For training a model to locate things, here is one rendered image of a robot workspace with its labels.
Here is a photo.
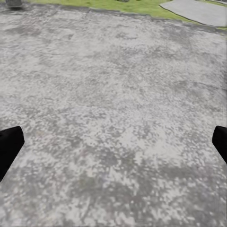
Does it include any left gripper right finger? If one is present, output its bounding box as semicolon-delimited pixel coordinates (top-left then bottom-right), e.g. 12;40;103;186
212;126;227;164

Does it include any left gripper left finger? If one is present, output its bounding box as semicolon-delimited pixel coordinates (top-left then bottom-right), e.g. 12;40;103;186
0;126;25;182

